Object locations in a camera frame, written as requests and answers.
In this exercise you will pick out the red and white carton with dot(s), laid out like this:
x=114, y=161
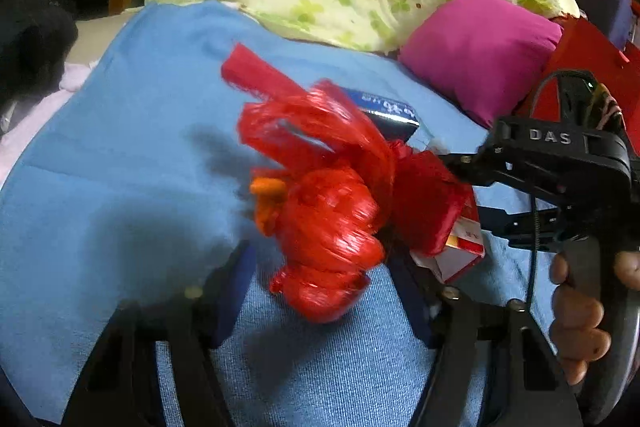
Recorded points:
x=460, y=252

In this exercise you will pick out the magenta pillow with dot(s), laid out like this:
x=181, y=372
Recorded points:
x=480, y=52

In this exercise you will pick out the person's right hand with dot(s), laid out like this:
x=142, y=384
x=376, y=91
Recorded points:
x=577, y=322

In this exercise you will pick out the red paper bag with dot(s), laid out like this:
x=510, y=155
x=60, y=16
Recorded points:
x=585, y=47

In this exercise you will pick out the red plastic bag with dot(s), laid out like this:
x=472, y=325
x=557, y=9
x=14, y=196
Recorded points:
x=330, y=207

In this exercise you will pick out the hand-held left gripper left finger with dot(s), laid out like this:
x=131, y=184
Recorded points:
x=234, y=289

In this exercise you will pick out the blue cardboard box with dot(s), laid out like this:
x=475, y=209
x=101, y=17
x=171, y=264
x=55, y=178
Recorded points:
x=387, y=114

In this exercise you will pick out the black fuzzy cloth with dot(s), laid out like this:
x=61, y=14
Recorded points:
x=35, y=37

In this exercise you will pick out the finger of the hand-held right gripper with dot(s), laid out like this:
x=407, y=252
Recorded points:
x=462, y=164
x=520, y=227

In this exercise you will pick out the beige mattress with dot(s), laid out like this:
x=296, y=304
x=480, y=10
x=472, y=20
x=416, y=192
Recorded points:
x=100, y=32

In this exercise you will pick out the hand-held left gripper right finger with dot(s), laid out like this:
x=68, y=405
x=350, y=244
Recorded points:
x=409, y=299

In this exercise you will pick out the dark bag with orange ribbon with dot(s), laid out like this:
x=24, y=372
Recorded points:
x=607, y=2

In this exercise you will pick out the orange wrapper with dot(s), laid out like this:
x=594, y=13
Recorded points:
x=267, y=202

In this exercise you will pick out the blue blanket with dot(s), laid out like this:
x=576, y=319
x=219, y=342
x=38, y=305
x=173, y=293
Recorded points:
x=140, y=147

